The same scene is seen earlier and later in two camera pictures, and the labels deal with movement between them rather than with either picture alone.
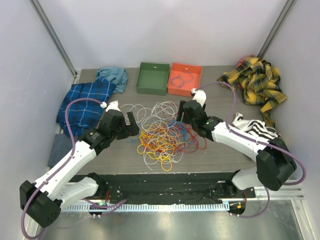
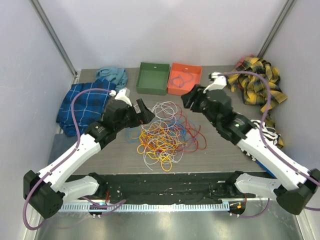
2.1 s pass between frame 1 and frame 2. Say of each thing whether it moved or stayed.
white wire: stayed
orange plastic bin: stayed
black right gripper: moved
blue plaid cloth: stayed
